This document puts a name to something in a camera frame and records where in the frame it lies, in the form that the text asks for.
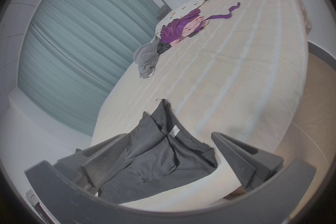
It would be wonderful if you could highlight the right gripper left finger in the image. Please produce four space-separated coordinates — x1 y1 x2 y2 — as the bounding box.
54 134 130 193

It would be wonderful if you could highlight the grey bedside table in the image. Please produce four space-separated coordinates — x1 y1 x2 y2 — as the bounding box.
157 5 173 20

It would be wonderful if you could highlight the grey garment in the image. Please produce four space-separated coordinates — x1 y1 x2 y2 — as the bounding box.
134 35 161 78

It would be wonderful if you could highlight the black T-shirt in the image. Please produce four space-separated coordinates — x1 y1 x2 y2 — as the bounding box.
97 98 219 204

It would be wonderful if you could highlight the pile of clothes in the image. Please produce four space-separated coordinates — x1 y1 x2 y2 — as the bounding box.
157 2 241 55

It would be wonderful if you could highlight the white printed pillow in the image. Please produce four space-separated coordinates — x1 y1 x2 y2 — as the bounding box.
155 0 206 34

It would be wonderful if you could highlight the bed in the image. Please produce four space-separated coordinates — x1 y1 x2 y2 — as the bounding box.
90 0 313 213

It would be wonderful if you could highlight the blue-green curtain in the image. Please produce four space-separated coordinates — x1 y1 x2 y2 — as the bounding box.
30 0 168 51
17 25 117 137

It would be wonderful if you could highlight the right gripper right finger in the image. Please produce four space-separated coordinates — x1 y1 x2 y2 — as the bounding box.
211 132 284 189

